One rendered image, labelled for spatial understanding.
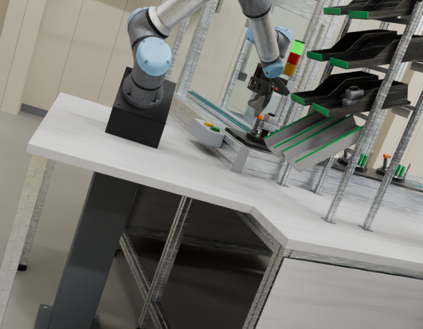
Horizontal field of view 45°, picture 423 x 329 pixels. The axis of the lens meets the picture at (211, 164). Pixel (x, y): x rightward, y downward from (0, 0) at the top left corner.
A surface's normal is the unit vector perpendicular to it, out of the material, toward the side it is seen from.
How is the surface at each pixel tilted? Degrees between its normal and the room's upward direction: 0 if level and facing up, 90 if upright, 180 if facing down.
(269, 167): 90
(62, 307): 90
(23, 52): 90
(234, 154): 90
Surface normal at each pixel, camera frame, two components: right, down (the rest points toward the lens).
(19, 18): 0.18, 0.29
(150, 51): 0.33, -0.37
